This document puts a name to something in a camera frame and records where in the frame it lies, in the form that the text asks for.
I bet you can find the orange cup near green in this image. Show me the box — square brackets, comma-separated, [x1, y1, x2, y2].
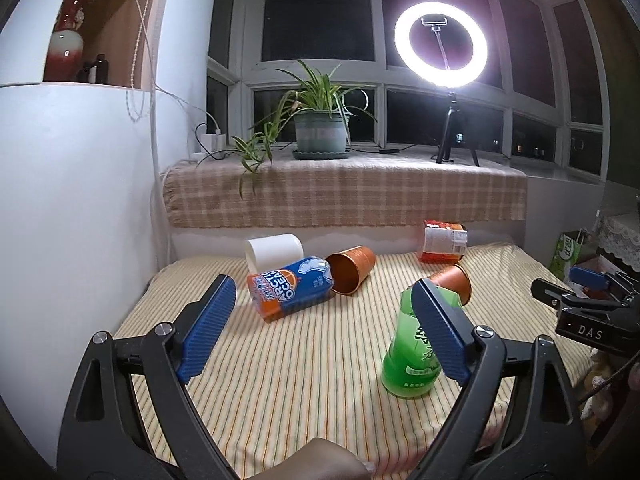
[430, 263, 472, 306]

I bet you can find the red white printed cup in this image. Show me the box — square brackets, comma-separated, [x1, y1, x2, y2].
[418, 220, 469, 263]

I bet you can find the blue orange Arctic Ocean cup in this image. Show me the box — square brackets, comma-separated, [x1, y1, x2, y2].
[246, 257, 334, 322]

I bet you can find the white paper cup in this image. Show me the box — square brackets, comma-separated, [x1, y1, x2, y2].
[244, 233, 304, 274]

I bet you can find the operator hand brown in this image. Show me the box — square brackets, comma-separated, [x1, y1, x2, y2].
[250, 438, 372, 480]

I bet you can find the green white paper bag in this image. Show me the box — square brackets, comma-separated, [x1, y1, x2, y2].
[549, 229, 589, 281]

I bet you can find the white lace cloth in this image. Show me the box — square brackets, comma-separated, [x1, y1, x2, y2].
[598, 212, 640, 272]

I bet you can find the black tripod stand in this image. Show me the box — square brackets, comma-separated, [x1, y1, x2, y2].
[435, 89, 463, 164]

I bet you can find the striped yellow mattress cover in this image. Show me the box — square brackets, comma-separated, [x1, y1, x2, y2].
[113, 242, 597, 480]

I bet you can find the plaid windowsill cloth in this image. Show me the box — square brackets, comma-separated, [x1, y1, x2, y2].
[163, 155, 527, 229]

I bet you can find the green plant pot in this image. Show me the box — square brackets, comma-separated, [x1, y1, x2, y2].
[293, 112, 350, 160]

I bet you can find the white power adapter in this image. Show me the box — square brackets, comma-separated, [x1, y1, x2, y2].
[190, 133, 227, 162]

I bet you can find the spider plant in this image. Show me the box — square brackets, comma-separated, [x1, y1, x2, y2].
[209, 60, 376, 195]

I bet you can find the dark small bottle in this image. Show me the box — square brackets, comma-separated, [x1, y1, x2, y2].
[76, 54, 110, 84]

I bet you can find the red white ceramic vase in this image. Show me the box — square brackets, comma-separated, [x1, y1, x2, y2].
[43, 0, 94, 81]

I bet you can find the white ring light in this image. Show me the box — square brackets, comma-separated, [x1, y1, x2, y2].
[394, 1, 488, 90]

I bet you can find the black power cable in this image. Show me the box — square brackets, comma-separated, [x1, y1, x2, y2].
[193, 121, 442, 162]

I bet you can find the white charging cable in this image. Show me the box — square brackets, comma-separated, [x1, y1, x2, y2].
[114, 0, 224, 266]

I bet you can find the bead pull cord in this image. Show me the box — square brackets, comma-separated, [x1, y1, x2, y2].
[124, 0, 166, 124]

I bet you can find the wooden wall shelf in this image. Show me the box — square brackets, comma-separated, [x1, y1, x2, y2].
[79, 0, 162, 90]

